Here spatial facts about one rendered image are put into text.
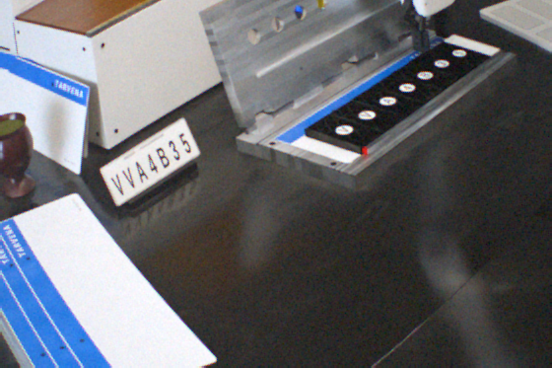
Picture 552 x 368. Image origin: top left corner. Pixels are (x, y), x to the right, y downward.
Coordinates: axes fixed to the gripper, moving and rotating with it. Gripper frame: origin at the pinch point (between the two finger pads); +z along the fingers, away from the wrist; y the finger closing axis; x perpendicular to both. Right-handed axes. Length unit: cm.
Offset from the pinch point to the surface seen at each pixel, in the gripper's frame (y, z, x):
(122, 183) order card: -57, 1, 10
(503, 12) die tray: 23.0, 3.2, -0.9
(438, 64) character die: -7.2, 0.9, -6.0
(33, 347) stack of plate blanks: -94, -6, -17
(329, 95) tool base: -22.2, 2.2, 3.6
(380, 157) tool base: -32.8, 2.1, -13.9
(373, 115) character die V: -25.9, 0.9, -7.4
